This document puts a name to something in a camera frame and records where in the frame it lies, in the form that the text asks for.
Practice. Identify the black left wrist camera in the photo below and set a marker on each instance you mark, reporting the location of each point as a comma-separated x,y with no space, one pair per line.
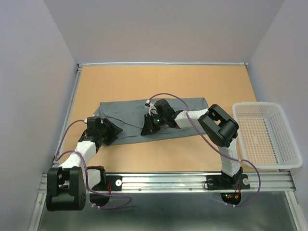
93,125

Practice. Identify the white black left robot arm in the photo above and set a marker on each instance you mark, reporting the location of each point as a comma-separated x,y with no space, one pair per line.
67,184

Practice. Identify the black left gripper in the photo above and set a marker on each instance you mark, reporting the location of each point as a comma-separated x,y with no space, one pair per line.
113,130

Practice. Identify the grey long sleeve shirt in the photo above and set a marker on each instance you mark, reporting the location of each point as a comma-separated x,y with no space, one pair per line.
129,116

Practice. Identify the white perforated plastic basket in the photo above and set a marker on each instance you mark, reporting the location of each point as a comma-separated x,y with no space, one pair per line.
265,137

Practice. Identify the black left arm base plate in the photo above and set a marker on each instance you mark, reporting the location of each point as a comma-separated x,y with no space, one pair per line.
111,183

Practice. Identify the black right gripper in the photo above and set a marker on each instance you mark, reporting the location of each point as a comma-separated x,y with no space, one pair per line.
148,127

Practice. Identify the aluminium front frame rail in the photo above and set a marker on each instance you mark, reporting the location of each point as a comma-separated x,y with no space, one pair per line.
194,182

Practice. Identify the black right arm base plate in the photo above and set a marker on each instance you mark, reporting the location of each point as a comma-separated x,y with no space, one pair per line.
219,182

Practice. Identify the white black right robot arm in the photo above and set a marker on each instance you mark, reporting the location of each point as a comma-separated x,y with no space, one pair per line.
219,126

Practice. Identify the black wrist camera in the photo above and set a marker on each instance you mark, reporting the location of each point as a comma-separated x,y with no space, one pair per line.
93,125
164,109

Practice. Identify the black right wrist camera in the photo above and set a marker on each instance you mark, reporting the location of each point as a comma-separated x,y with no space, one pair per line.
164,109

